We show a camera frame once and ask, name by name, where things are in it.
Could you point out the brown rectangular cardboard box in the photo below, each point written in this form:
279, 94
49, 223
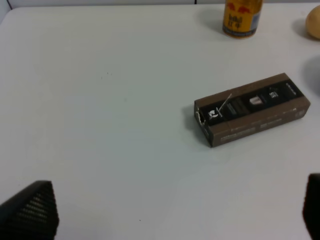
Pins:
249, 109

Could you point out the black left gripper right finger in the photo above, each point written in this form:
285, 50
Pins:
311, 206

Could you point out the tan round bun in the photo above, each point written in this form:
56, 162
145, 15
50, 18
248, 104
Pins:
312, 23

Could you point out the gold energy drink can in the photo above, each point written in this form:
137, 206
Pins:
241, 17

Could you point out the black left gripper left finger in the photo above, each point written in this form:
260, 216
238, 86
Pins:
31, 214

